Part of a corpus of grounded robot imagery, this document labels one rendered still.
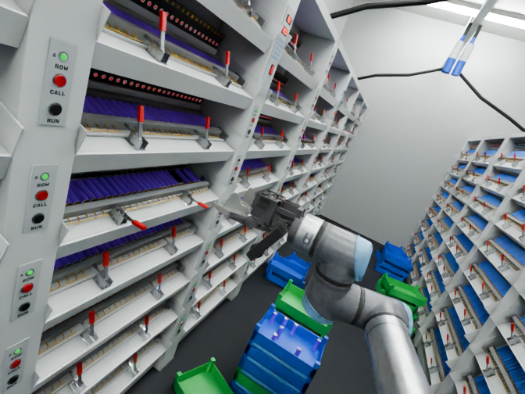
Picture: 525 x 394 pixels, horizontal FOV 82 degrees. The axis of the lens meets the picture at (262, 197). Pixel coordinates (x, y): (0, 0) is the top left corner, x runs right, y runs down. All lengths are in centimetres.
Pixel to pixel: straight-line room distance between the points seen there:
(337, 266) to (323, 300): 9
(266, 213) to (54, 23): 49
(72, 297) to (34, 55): 53
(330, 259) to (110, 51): 56
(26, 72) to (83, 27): 10
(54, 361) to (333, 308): 69
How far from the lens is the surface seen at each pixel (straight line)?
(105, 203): 79
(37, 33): 54
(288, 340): 155
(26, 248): 66
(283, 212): 70
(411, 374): 62
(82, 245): 75
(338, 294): 72
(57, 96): 56
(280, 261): 265
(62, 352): 100
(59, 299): 85
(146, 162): 76
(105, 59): 61
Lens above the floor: 127
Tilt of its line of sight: 17 degrees down
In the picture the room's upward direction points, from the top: 21 degrees clockwise
